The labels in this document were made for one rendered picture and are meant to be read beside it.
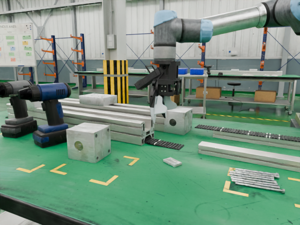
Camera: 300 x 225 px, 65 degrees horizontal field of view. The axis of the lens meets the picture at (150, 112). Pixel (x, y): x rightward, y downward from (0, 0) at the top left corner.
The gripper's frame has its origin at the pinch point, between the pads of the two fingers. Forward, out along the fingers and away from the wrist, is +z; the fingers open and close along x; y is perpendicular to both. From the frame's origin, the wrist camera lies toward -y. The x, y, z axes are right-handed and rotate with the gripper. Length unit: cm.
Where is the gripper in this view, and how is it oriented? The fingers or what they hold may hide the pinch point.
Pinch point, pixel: (158, 117)
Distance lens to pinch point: 84.6
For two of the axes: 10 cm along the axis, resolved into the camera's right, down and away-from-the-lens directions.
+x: 4.8, -1.8, 8.6
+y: 8.8, 1.1, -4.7
